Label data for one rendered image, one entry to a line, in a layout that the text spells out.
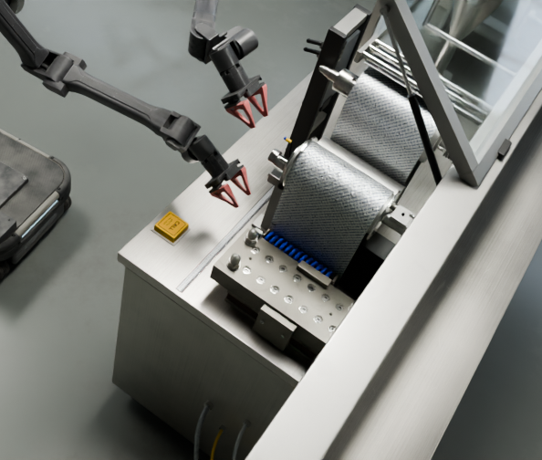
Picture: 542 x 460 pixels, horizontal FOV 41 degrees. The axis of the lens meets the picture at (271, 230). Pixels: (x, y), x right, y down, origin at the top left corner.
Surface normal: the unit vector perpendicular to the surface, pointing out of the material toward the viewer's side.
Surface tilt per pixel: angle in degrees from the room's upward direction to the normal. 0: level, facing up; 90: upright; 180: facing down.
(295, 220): 90
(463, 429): 0
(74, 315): 0
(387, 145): 92
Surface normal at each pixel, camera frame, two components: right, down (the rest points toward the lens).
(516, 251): 0.22, -0.58
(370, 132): -0.54, 0.62
